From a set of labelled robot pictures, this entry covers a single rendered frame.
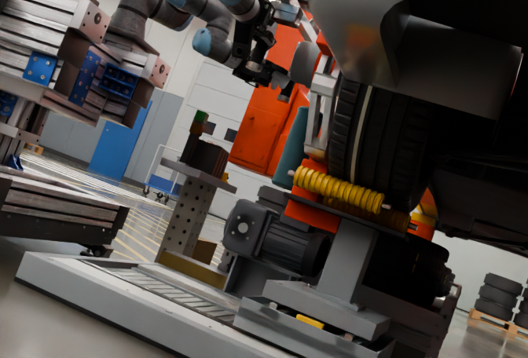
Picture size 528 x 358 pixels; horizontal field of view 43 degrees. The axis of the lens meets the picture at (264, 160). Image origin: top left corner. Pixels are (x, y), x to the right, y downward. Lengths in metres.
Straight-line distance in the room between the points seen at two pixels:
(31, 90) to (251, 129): 0.80
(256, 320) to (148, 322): 0.27
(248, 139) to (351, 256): 0.79
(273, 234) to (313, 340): 0.62
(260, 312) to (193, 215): 1.01
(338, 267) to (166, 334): 0.52
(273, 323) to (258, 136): 0.96
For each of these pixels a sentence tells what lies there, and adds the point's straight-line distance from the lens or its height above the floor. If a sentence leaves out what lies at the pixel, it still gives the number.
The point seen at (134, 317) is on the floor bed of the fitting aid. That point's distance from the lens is 1.67.
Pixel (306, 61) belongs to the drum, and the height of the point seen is 0.84.
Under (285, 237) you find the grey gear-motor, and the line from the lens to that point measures 2.21.
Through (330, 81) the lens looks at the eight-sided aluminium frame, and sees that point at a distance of 1.73.
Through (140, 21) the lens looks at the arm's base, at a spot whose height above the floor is 0.88.
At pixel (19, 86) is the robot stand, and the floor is 0.48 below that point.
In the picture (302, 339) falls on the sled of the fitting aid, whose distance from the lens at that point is 1.69.
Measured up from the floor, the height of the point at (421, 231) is 0.63.
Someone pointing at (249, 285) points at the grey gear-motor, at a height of 0.13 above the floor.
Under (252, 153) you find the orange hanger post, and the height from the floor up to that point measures 0.58.
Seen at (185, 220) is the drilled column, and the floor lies 0.25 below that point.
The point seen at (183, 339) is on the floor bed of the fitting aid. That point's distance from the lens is 1.62.
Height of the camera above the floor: 0.37
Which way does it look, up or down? 5 degrees up
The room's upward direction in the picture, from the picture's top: 20 degrees clockwise
